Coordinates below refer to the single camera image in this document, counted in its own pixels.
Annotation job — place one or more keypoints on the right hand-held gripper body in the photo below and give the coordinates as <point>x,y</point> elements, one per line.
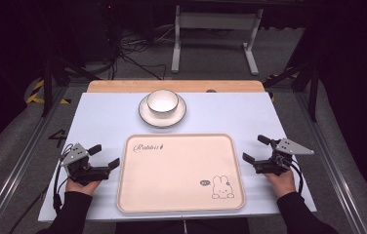
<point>280,157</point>

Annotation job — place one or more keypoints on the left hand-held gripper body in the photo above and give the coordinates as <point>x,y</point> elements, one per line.
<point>80,165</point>

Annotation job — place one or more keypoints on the white plate with dark rim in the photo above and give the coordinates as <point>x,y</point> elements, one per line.
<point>145,113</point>

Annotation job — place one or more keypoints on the beige tray with rabbit print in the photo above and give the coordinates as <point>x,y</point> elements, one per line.
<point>178,175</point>

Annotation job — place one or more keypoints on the white bowl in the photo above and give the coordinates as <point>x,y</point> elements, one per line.
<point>162,103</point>

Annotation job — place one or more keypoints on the person's left hand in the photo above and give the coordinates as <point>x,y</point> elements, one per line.
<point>82,187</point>

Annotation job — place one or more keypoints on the person's right hand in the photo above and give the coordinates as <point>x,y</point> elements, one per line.
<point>280,183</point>

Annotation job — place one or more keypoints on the white table mat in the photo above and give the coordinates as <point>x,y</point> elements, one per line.
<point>106,117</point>

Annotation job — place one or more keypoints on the black tripod stand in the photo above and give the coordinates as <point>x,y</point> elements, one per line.
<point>54,74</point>
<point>302,81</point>

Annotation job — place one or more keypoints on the yellow black floor tape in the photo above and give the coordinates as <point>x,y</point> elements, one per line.
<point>36,94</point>

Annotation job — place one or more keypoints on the white metal stand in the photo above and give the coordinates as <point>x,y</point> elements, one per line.
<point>215,22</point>

